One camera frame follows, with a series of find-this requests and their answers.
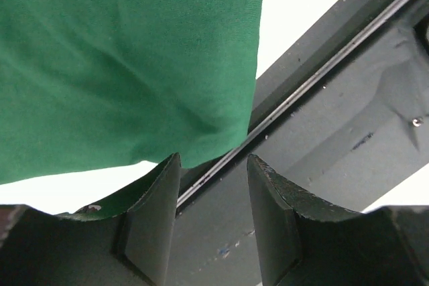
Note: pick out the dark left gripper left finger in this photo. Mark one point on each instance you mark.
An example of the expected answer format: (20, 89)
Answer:
(122, 239)

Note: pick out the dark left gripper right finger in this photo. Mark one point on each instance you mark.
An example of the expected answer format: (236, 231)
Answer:
(305, 240)

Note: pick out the green t shirt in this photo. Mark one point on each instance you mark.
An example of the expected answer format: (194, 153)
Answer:
(99, 84)

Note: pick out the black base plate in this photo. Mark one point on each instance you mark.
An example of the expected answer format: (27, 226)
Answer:
(343, 114)

